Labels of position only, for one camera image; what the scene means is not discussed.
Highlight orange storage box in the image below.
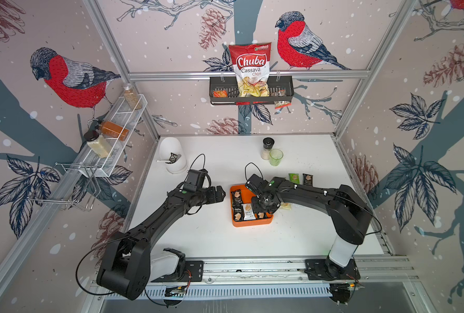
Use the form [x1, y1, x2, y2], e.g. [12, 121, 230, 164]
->
[230, 185, 273, 228]

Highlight green cookie packet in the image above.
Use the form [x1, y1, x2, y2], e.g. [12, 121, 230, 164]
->
[289, 173, 300, 185]

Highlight black cookie packet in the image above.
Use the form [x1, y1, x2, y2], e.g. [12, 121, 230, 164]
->
[231, 189, 243, 207]
[233, 206, 244, 222]
[303, 173, 314, 186]

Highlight cream yellow cookie packet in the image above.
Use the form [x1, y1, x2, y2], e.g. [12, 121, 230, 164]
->
[280, 203, 292, 210]

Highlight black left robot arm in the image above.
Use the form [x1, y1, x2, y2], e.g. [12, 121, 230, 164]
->
[96, 186, 225, 300]

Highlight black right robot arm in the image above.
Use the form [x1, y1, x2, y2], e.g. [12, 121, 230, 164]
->
[245, 174, 374, 278]

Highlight green translucent cup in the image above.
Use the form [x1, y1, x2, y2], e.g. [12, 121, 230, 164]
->
[269, 149, 284, 166]

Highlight white rounded container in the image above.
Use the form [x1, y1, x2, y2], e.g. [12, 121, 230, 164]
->
[157, 137, 187, 174]

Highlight black cap spice shaker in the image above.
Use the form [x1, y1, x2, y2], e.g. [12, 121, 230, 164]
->
[261, 137, 275, 160]

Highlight orange sauce bottle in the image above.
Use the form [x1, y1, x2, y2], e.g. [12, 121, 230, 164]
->
[96, 121, 130, 142]

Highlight black lid cream jar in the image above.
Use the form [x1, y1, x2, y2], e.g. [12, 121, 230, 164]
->
[84, 130, 112, 159]

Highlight glass jar of grains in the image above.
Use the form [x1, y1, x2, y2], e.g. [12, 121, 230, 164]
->
[123, 83, 143, 110]

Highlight red Chuba cassava chips bag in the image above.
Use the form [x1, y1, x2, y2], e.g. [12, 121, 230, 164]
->
[229, 43, 271, 97]

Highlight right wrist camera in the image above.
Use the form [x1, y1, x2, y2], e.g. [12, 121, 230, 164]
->
[245, 174, 268, 196]

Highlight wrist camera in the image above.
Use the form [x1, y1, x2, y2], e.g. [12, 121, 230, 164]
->
[245, 174, 268, 196]
[183, 169, 208, 192]

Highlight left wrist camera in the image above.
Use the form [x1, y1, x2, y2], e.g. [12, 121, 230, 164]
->
[183, 169, 208, 192]

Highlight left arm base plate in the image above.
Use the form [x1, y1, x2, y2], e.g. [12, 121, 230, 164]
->
[165, 260, 204, 282]

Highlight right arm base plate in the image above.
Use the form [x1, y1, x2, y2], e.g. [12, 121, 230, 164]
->
[304, 258, 361, 281]

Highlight black wire wall basket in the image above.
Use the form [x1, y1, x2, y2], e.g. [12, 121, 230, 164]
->
[209, 76, 294, 105]

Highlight white wire wall shelf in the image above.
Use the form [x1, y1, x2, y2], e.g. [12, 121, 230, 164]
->
[69, 94, 148, 177]

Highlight chrome wire rack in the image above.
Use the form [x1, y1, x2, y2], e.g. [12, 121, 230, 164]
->
[26, 162, 101, 212]

